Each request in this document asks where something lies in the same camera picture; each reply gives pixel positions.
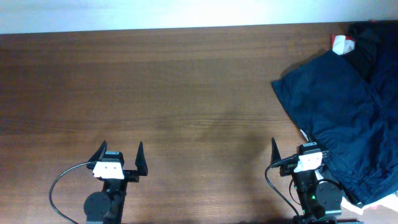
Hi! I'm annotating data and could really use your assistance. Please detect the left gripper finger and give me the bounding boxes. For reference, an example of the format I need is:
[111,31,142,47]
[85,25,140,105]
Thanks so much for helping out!
[88,141,108,162]
[135,141,148,176]

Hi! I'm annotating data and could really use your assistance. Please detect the navy blue shorts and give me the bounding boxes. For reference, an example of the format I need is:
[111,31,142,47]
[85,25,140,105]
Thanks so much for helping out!
[272,49,397,204]

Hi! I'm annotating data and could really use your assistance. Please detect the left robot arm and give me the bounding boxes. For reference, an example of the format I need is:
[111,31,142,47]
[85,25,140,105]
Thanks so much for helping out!
[83,141,148,224]

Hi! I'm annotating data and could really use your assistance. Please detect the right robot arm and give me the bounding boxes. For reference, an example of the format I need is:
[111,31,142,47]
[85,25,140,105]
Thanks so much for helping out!
[264,138,343,223]

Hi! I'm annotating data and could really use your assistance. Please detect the red and white garment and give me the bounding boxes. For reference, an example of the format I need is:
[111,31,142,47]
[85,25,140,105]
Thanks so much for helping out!
[331,35,355,55]

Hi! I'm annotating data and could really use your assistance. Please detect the black garment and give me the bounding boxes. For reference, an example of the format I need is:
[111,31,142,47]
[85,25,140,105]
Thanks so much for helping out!
[342,21,397,81]

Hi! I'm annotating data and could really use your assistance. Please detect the right black cable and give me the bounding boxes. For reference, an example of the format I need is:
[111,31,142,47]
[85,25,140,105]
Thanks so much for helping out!
[264,154,302,218]

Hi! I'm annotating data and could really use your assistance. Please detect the black cable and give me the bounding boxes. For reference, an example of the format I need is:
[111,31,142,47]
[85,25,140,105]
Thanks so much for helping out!
[49,161,96,224]
[264,154,302,218]

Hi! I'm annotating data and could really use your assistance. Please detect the left black cable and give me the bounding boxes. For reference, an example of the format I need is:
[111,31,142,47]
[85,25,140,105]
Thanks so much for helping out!
[49,161,96,224]

